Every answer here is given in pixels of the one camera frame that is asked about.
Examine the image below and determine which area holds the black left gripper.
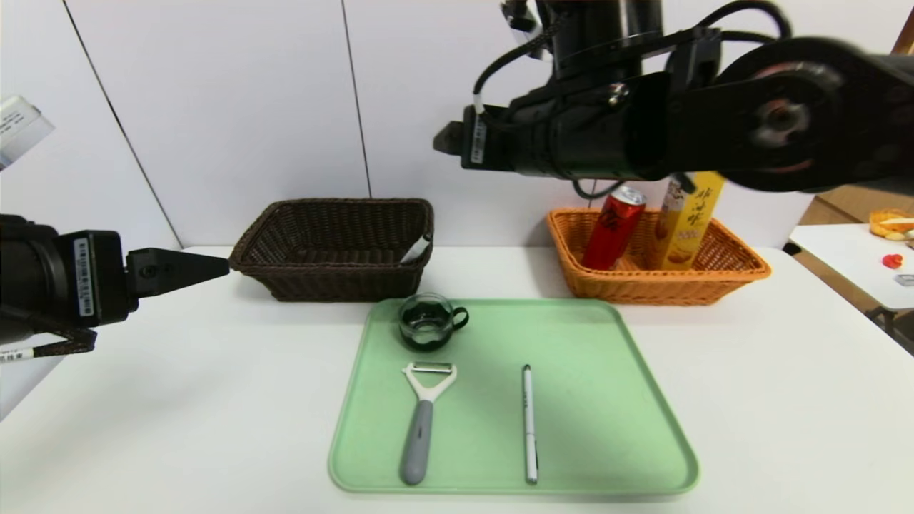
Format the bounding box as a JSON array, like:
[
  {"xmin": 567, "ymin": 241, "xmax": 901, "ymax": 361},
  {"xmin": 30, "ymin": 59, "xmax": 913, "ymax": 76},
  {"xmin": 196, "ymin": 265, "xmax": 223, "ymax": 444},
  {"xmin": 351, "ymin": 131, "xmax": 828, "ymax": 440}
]
[{"xmin": 0, "ymin": 214, "xmax": 231, "ymax": 346}]

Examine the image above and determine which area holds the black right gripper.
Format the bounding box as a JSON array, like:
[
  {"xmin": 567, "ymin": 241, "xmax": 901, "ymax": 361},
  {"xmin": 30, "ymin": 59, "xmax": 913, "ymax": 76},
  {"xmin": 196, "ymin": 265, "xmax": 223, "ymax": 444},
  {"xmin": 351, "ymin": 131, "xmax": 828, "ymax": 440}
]
[{"xmin": 433, "ymin": 105, "xmax": 561, "ymax": 177}]

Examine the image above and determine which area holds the red soda can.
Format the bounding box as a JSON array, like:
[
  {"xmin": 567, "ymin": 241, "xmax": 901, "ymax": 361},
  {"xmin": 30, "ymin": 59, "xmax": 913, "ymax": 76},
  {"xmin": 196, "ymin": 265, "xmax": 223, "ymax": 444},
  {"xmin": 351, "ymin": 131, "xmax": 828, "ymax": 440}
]
[{"xmin": 582, "ymin": 185, "xmax": 648, "ymax": 271}]

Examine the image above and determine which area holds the glass cup with black handle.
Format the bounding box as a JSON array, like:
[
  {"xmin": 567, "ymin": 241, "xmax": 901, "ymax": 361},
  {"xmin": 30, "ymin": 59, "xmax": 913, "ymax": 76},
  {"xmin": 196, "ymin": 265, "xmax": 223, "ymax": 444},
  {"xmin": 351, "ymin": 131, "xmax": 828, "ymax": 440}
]
[{"xmin": 397, "ymin": 293, "xmax": 470, "ymax": 353}]

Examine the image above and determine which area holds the tall yellow snack box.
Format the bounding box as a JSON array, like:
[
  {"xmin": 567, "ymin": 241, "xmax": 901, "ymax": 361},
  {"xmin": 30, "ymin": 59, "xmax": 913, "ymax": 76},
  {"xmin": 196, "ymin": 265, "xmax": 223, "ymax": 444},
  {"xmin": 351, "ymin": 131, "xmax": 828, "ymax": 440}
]
[{"xmin": 648, "ymin": 171, "xmax": 725, "ymax": 271}]

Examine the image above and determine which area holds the white peeler with grey handle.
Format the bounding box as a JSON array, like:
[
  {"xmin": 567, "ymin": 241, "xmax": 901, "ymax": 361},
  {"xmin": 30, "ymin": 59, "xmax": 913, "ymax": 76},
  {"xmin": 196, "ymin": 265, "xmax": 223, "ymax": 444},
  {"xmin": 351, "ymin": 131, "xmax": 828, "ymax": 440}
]
[{"xmin": 400, "ymin": 361, "xmax": 458, "ymax": 486}]

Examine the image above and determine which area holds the dark brown wicker basket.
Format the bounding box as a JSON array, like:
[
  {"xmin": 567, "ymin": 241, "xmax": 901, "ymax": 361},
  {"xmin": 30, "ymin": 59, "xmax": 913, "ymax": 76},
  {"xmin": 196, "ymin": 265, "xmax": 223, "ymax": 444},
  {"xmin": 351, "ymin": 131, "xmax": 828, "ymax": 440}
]
[{"xmin": 228, "ymin": 199, "xmax": 435, "ymax": 303}]

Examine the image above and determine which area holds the orange wicker basket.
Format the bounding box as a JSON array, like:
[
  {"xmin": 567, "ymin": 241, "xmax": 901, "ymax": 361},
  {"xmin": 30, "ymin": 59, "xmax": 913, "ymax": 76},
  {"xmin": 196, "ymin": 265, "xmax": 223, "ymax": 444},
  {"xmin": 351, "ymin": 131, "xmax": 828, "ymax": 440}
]
[{"xmin": 546, "ymin": 208, "xmax": 772, "ymax": 306}]

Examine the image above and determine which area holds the small orange bread basket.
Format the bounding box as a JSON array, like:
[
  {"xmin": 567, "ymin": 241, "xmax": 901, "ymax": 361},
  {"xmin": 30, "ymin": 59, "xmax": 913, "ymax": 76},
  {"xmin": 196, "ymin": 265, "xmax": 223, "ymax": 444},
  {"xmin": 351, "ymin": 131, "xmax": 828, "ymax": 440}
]
[{"xmin": 869, "ymin": 208, "xmax": 914, "ymax": 240}]

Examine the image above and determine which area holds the light green plastic tray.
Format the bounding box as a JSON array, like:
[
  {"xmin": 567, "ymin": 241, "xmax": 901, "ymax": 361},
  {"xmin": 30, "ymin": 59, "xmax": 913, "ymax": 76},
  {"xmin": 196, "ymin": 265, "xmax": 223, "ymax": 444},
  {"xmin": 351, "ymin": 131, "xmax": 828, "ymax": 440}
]
[{"xmin": 328, "ymin": 298, "xmax": 700, "ymax": 494}]

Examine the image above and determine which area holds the thin white pen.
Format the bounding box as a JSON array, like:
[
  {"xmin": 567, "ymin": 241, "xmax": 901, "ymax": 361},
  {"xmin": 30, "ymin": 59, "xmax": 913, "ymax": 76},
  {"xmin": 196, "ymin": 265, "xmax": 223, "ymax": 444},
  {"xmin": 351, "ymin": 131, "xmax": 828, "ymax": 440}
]
[{"xmin": 522, "ymin": 364, "xmax": 538, "ymax": 484}]

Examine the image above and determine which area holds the light wooden cabinet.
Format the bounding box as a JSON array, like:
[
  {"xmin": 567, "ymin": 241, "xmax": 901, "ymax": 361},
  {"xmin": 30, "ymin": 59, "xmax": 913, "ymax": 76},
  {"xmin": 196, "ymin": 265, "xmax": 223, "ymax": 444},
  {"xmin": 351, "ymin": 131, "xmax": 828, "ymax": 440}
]
[{"xmin": 798, "ymin": 7, "xmax": 914, "ymax": 226}]

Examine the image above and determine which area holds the white side table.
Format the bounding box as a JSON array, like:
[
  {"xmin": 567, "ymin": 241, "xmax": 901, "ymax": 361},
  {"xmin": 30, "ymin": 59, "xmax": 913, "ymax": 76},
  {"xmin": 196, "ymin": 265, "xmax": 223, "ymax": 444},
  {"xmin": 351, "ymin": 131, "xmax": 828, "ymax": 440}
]
[{"xmin": 788, "ymin": 224, "xmax": 914, "ymax": 354}]

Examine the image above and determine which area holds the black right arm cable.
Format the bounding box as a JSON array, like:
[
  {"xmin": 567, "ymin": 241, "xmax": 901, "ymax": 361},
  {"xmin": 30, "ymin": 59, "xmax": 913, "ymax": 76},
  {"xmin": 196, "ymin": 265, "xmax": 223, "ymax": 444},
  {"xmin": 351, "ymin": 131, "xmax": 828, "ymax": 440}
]
[{"xmin": 473, "ymin": 0, "xmax": 793, "ymax": 115}]

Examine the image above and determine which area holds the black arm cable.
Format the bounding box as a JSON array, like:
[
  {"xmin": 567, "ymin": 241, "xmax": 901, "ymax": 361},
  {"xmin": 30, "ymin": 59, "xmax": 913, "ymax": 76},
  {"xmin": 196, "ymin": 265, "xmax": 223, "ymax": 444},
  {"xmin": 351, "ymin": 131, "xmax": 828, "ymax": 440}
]
[
  {"xmin": 0, "ymin": 303, "xmax": 98, "ymax": 363},
  {"xmin": 473, "ymin": 0, "xmax": 793, "ymax": 115}
]

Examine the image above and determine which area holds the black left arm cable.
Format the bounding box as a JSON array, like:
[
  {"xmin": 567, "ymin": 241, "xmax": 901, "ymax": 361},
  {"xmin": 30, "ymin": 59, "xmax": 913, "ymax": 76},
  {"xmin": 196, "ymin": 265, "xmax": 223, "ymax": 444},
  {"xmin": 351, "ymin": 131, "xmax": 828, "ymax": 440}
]
[{"xmin": 0, "ymin": 303, "xmax": 98, "ymax": 363}]

